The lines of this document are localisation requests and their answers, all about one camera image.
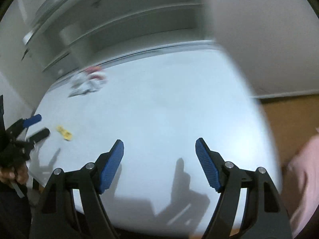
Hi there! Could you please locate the yellow snack wrapper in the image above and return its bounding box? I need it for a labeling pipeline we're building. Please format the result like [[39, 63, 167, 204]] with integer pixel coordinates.
[[56, 126, 72, 141]]

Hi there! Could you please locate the white red wrapper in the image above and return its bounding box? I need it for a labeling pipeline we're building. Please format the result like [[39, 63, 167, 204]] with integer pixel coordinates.
[[69, 66, 107, 97]]

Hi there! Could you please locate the person's left hand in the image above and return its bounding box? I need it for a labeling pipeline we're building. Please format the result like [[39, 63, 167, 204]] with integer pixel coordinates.
[[1, 163, 29, 184]]

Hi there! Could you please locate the pink bed blanket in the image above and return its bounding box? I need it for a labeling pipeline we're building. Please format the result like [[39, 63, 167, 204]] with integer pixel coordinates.
[[281, 134, 318, 238]]

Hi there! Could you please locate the white shelf unit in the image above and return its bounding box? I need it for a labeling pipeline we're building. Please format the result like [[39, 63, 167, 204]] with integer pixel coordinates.
[[1, 0, 213, 104]]

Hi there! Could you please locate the white desk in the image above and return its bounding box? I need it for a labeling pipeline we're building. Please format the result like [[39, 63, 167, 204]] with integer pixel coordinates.
[[28, 46, 282, 237]]

